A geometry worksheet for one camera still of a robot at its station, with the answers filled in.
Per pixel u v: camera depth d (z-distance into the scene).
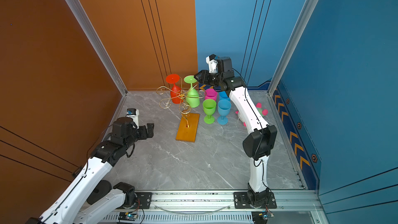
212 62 0.72
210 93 0.98
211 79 0.69
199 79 0.76
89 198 0.46
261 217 0.70
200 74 0.73
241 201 0.72
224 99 0.95
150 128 0.70
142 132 0.68
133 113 0.65
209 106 0.94
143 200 0.74
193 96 0.82
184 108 0.85
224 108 0.90
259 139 0.50
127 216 0.71
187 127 0.99
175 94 0.77
